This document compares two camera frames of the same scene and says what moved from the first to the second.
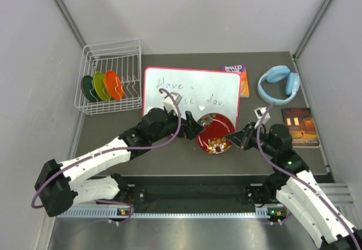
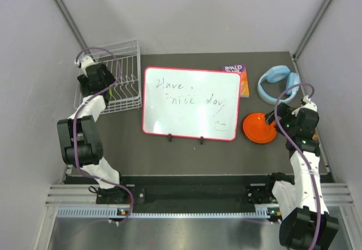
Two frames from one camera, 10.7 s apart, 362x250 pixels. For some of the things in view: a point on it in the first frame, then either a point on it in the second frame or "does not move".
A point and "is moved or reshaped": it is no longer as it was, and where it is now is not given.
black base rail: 194,190 does not move
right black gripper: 242,138 → 285,112
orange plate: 114,84 is moved or reshaped
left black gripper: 189,133 → 108,79
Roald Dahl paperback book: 244,87 does not move
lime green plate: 98,80 is moved or reshaped
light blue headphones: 278,73 does not move
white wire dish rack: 109,79 does not move
